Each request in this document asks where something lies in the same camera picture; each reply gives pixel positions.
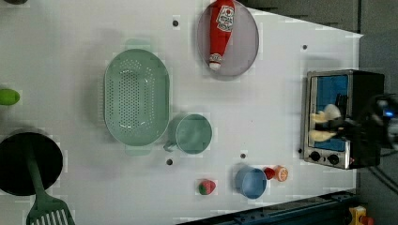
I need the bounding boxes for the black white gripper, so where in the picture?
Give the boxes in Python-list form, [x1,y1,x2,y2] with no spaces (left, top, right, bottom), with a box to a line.
[314,94,397,150]

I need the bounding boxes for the yellow peeled toy banana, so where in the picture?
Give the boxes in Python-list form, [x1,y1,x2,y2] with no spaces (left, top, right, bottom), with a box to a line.
[309,104,342,143]

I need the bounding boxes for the green mug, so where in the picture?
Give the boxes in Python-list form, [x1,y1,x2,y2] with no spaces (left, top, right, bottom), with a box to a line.
[163,114,212,155]

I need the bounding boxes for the silver black toaster oven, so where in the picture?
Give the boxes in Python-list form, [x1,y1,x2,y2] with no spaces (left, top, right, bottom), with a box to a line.
[301,69,385,170]

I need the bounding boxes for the orange slice toy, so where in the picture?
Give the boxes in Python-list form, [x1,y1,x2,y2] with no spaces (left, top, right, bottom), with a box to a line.
[274,166,288,182]

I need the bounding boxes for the blue bowl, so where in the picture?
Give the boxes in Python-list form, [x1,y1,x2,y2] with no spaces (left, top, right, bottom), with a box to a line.
[235,166,268,200]

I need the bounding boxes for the grey round plate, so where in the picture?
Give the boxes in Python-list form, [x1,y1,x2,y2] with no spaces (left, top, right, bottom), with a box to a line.
[196,0,259,76]

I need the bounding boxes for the red green toy strawberry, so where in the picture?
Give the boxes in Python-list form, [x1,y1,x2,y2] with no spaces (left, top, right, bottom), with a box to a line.
[198,179,216,195]

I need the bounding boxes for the red ketchup bottle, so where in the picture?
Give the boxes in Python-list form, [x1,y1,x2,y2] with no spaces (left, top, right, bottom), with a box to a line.
[209,0,236,71]

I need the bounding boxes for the green colander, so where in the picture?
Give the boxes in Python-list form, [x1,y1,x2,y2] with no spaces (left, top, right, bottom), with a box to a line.
[103,39,170,157]

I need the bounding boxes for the green slotted spatula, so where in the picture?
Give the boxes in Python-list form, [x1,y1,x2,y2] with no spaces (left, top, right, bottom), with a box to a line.
[24,143,76,225]

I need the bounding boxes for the black pot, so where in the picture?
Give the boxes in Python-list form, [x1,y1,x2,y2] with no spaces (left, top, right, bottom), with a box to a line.
[0,132,63,196]

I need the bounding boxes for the green toy cucumber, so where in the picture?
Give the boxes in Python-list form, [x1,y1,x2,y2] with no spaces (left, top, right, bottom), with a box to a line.
[0,89,20,106]

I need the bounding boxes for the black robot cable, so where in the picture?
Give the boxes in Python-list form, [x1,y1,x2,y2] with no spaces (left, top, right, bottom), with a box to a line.
[367,146,398,195]

